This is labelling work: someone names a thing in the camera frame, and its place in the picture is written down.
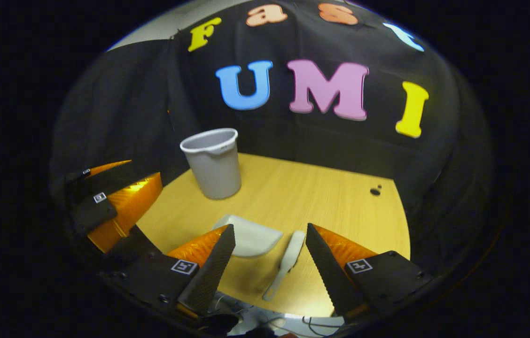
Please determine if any wooden desktop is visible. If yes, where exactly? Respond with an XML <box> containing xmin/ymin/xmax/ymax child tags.
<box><xmin>136</xmin><ymin>153</ymin><xmax>411</xmax><ymax>318</ymax></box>

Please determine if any small white broom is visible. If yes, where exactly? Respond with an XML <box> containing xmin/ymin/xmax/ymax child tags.
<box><xmin>262</xmin><ymin>230</ymin><xmax>306</xmax><ymax>302</ymax></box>

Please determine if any white garbage bin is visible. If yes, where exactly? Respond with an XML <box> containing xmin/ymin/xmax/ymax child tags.
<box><xmin>179</xmin><ymin>128</ymin><xmax>242</xmax><ymax>200</ymax></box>

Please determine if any white dustpan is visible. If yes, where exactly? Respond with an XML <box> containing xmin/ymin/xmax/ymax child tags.
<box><xmin>211</xmin><ymin>214</ymin><xmax>284</xmax><ymax>258</ymax></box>

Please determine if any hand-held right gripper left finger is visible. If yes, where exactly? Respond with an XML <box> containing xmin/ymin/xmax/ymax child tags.
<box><xmin>118</xmin><ymin>224</ymin><xmax>237</xmax><ymax>315</ymax></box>

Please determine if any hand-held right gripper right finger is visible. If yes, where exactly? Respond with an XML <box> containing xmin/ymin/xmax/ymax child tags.
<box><xmin>305</xmin><ymin>223</ymin><xmax>433</xmax><ymax>318</ymax></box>

